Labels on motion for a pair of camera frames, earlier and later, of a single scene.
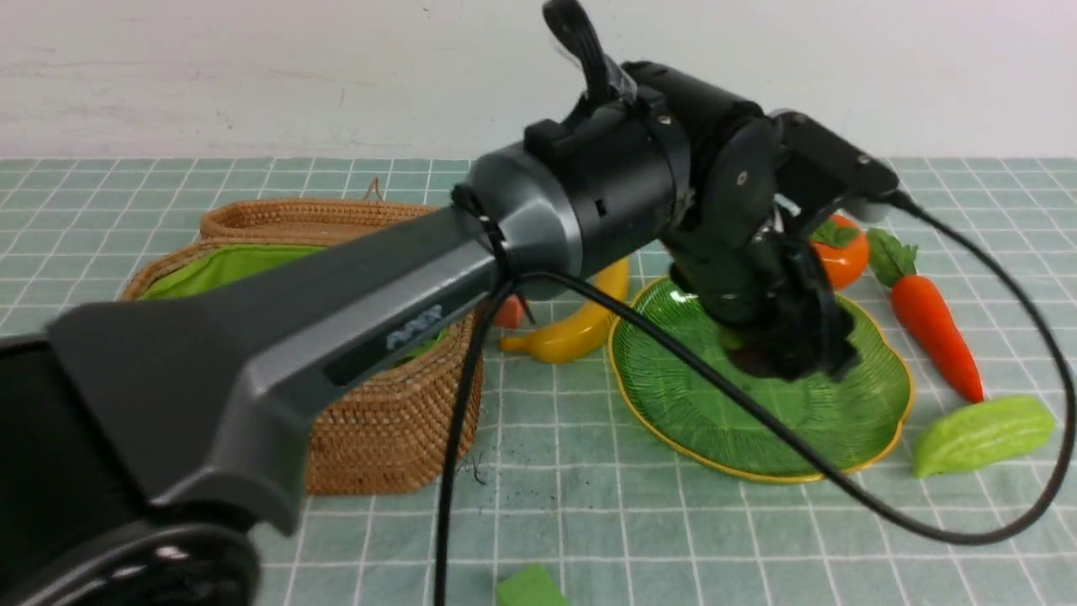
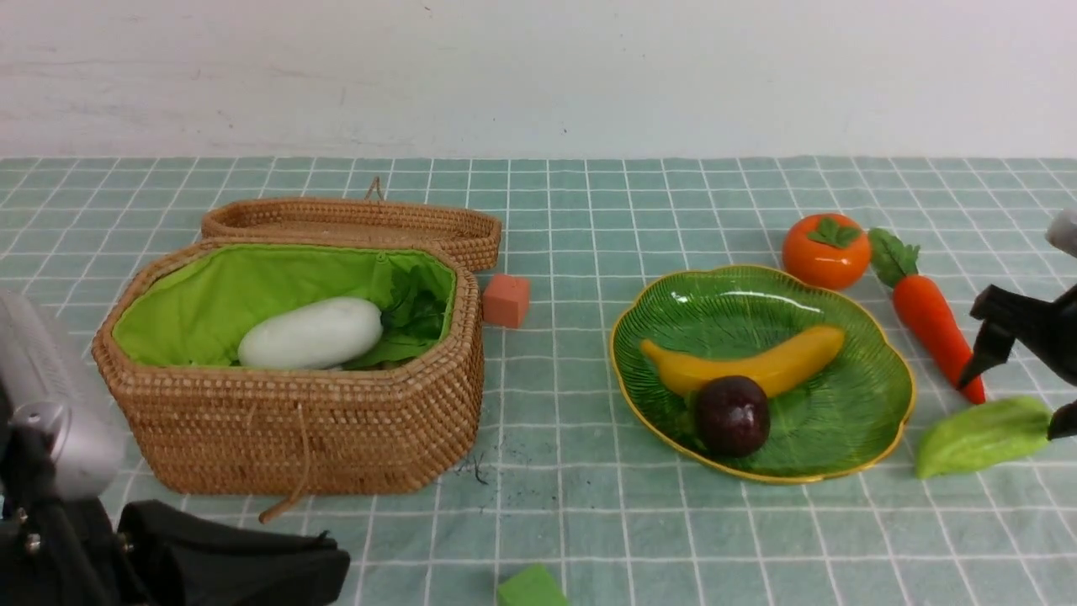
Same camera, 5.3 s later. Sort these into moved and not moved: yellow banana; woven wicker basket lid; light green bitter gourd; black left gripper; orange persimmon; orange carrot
Moved: yellow banana; black left gripper
Not moved: orange persimmon; woven wicker basket lid; light green bitter gourd; orange carrot
